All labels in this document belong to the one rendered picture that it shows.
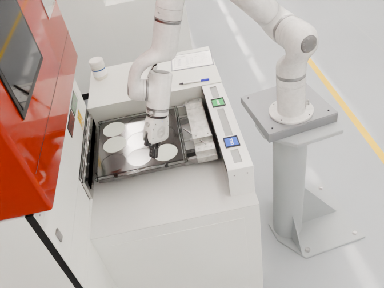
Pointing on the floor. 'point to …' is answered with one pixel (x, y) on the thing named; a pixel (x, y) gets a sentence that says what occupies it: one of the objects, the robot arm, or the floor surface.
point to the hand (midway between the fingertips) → (153, 152)
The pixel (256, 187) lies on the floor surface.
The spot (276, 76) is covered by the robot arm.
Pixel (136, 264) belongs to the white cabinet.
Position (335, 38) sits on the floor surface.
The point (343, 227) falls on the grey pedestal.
